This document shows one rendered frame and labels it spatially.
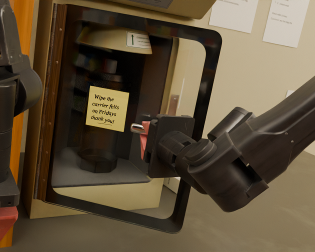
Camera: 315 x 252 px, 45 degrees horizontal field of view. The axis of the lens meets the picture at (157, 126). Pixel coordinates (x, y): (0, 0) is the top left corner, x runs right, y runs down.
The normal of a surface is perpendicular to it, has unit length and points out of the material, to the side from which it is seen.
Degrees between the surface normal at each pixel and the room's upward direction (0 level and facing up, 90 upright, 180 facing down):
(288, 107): 50
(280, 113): 46
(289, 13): 90
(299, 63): 90
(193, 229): 0
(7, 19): 76
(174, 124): 90
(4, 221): 112
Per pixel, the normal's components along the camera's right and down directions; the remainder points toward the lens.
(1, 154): 0.87, 0.27
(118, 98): -0.16, 0.22
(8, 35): 1.00, -0.07
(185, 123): 0.47, 0.30
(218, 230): 0.18, -0.95
